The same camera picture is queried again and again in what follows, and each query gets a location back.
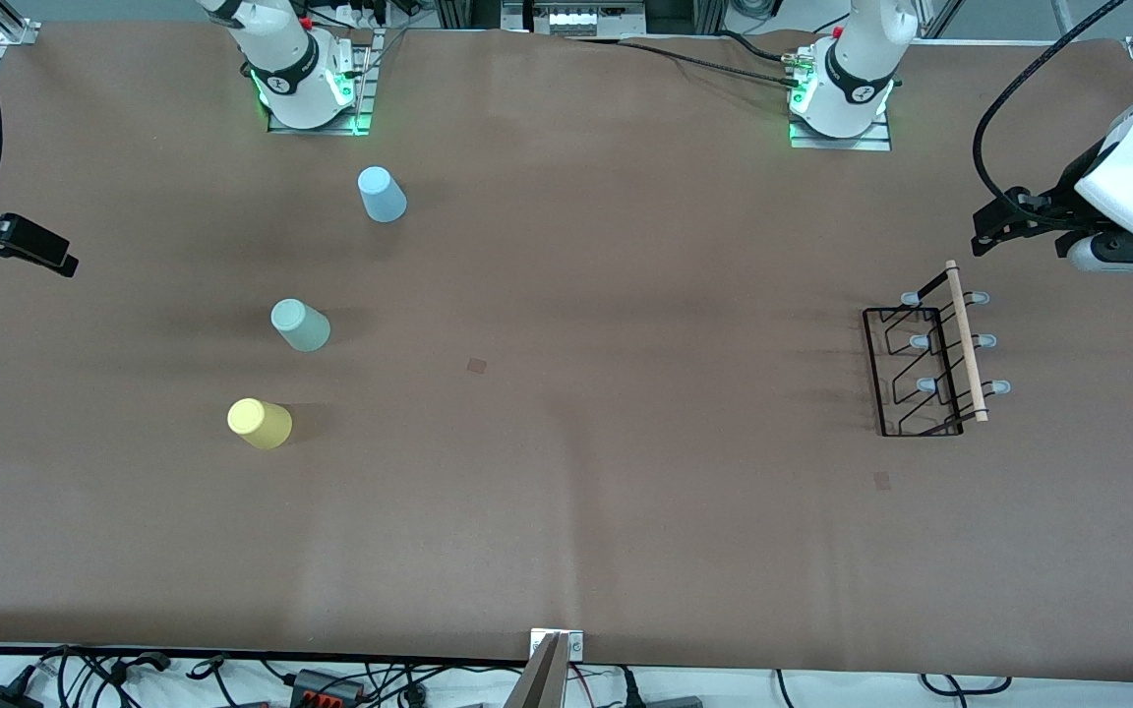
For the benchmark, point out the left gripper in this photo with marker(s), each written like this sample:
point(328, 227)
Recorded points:
point(1055, 207)

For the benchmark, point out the pale green cup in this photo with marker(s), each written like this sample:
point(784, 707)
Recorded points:
point(303, 326)

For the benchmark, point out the yellow cup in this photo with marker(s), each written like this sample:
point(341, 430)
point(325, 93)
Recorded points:
point(262, 425)

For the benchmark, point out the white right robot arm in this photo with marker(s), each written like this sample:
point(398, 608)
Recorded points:
point(281, 59)

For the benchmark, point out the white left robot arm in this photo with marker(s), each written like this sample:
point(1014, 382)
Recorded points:
point(857, 59)

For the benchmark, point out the light blue cup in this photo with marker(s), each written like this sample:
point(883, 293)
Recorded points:
point(382, 197)

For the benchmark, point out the brown table mat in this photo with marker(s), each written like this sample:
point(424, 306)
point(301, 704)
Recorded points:
point(724, 541)

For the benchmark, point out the black power adapter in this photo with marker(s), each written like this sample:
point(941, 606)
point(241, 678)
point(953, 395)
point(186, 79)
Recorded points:
point(1, 698)

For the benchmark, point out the box with white sockets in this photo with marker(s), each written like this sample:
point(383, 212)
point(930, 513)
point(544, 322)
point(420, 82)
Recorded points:
point(571, 18)

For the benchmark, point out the black connector orange levers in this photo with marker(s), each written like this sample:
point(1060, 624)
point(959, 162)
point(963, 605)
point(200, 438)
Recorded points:
point(326, 686)

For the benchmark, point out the aluminium arm base plate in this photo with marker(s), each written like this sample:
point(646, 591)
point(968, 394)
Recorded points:
point(871, 141)
point(362, 79)

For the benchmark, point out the small metal bracket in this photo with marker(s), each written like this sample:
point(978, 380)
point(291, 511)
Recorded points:
point(576, 644)

